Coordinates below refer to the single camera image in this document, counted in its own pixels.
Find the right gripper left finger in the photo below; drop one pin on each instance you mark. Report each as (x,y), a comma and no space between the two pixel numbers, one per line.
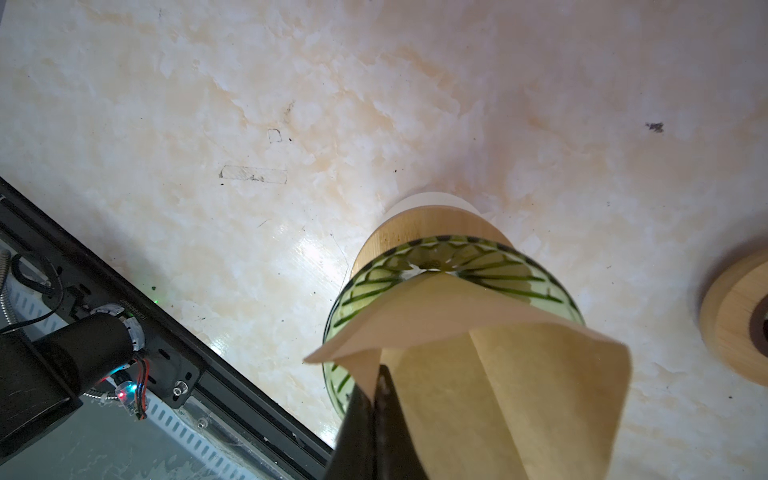
(356,452)

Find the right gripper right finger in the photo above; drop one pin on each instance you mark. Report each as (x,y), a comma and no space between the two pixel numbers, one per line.
(395,456)

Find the green glass dripper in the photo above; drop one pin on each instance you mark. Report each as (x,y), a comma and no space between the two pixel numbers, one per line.
(485,263)

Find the white slotted cable duct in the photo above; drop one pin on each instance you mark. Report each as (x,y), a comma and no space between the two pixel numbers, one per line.
(103,441)

